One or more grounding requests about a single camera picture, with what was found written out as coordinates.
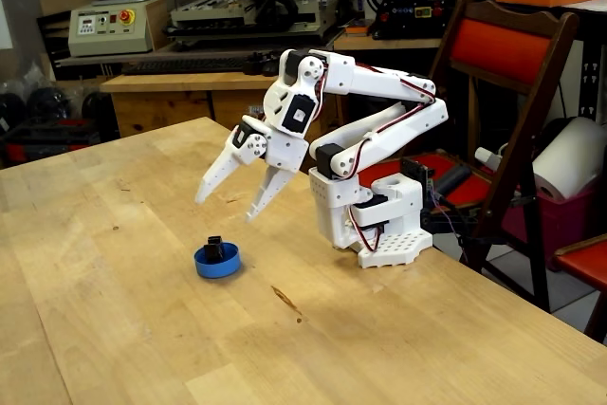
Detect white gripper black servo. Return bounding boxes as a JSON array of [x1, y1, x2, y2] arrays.
[[193, 115, 310, 224]]

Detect black wooden bird toy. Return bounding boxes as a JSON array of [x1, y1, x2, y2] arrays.
[[202, 234, 225, 264]]

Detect beige control box red button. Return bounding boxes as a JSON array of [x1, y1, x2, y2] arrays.
[[67, 0, 170, 58]]

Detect blue plastic lid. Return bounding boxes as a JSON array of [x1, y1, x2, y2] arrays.
[[193, 241, 242, 280]]

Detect wooden cabinet with sticker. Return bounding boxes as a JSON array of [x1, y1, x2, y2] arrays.
[[99, 59, 285, 140]]

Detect black clamp tool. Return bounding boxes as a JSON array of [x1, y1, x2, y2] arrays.
[[242, 49, 282, 78]]

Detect black keyboard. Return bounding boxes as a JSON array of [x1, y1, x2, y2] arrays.
[[121, 56, 252, 77]]

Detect black helmet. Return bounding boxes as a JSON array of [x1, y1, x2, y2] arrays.
[[0, 91, 28, 134], [81, 90, 115, 121], [26, 86, 72, 121]]

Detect black motor controller board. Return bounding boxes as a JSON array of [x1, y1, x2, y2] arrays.
[[400, 156, 435, 188]]

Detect black red tool case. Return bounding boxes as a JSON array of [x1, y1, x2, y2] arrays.
[[0, 118, 103, 167]]

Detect black cylinder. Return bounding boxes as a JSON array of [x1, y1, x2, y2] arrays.
[[433, 163, 471, 193]]

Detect black scroll saw green table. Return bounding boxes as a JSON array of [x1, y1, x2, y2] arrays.
[[354, 0, 456, 41]]

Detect white power plug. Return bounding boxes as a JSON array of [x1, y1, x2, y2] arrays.
[[474, 146, 504, 172]]

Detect wooden folding chair red cushions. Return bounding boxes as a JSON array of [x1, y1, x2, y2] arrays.
[[358, 0, 580, 314]]

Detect white panel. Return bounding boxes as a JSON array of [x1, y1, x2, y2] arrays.
[[0, 0, 14, 50]]

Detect pink plastic bin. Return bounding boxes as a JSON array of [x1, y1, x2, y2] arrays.
[[502, 186, 601, 273]]

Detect white paper towel roll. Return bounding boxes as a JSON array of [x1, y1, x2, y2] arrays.
[[531, 116, 607, 201]]

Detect wooden chair red seat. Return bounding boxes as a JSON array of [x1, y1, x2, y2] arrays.
[[552, 233, 607, 344]]

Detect purple wire bundle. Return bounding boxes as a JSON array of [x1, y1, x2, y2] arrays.
[[426, 186, 470, 264]]

